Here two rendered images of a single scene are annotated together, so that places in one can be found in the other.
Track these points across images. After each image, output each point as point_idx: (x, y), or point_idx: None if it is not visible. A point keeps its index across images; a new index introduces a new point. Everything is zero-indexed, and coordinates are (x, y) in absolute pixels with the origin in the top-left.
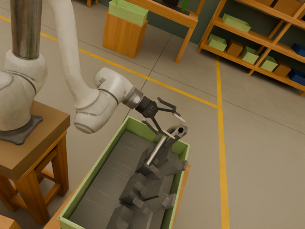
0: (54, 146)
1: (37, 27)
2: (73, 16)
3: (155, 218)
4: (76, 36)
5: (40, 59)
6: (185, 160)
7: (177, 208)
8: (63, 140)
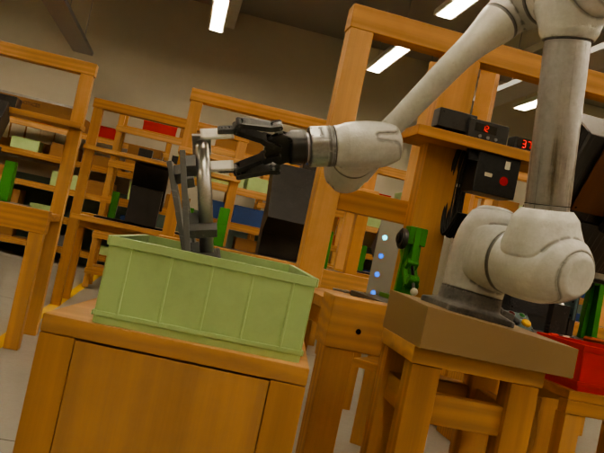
0: (399, 352)
1: (533, 139)
2: (439, 60)
3: None
4: (421, 79)
5: (526, 208)
6: (171, 161)
7: (88, 300)
8: (406, 377)
